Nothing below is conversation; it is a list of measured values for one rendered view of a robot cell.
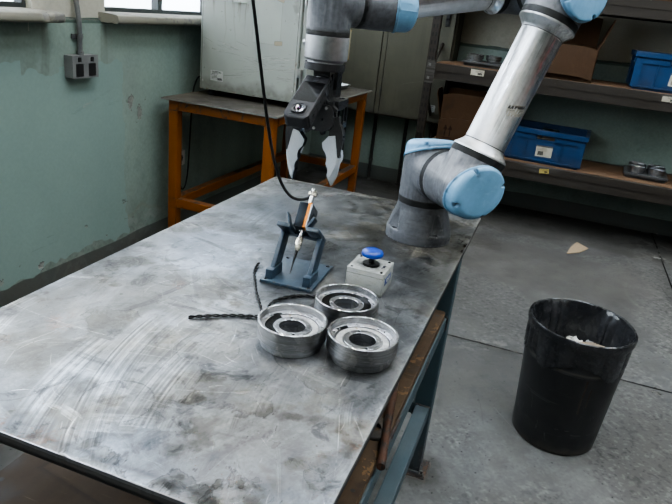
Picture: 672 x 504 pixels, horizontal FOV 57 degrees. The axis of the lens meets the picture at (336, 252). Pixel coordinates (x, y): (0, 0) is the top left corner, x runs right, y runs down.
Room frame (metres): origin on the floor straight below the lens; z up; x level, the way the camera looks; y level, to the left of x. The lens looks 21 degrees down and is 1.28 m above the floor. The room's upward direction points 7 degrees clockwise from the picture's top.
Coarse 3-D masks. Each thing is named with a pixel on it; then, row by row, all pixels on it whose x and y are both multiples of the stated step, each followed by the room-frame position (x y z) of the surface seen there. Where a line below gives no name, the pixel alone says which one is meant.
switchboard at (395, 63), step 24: (456, 24) 4.63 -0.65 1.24; (360, 48) 4.81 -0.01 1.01; (384, 48) 4.76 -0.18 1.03; (408, 48) 4.70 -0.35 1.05; (456, 48) 4.72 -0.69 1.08; (360, 72) 4.80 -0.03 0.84; (384, 72) 4.74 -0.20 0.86; (408, 72) 4.69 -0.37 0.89; (384, 96) 4.74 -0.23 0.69; (408, 96) 4.68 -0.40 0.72; (432, 96) 4.63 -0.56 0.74; (408, 120) 4.89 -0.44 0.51; (432, 120) 4.62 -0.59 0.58
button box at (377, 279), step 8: (360, 256) 1.10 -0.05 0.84; (352, 264) 1.06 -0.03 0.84; (360, 264) 1.06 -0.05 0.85; (368, 264) 1.06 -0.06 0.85; (376, 264) 1.06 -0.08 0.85; (384, 264) 1.07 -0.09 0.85; (392, 264) 1.08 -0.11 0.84; (352, 272) 1.04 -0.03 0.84; (360, 272) 1.04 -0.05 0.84; (368, 272) 1.03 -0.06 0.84; (376, 272) 1.03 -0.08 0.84; (384, 272) 1.04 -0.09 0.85; (392, 272) 1.09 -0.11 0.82; (352, 280) 1.04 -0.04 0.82; (360, 280) 1.04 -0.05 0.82; (368, 280) 1.03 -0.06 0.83; (376, 280) 1.03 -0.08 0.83; (384, 280) 1.03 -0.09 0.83; (368, 288) 1.03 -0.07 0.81; (376, 288) 1.03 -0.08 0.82; (384, 288) 1.04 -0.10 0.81
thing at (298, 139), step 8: (296, 136) 1.11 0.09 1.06; (304, 136) 1.11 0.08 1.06; (296, 144) 1.11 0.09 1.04; (304, 144) 1.11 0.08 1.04; (288, 152) 1.11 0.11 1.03; (296, 152) 1.11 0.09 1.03; (288, 160) 1.11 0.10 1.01; (296, 160) 1.11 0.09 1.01; (288, 168) 1.12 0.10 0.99; (296, 168) 1.12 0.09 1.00
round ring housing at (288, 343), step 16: (288, 304) 0.88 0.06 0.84; (288, 320) 0.85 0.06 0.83; (304, 320) 0.85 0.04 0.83; (320, 320) 0.85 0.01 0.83; (272, 336) 0.78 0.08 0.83; (288, 336) 0.78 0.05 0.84; (304, 336) 0.78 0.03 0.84; (320, 336) 0.80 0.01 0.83; (272, 352) 0.79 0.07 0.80; (288, 352) 0.78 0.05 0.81; (304, 352) 0.79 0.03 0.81
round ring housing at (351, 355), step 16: (336, 320) 0.84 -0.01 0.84; (352, 320) 0.86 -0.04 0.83; (368, 320) 0.86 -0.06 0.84; (352, 336) 0.82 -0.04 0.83; (368, 336) 0.83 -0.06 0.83; (336, 352) 0.77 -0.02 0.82; (352, 352) 0.76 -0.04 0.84; (368, 352) 0.76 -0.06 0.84; (384, 352) 0.77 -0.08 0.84; (352, 368) 0.77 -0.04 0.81; (368, 368) 0.77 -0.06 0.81; (384, 368) 0.78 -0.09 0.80
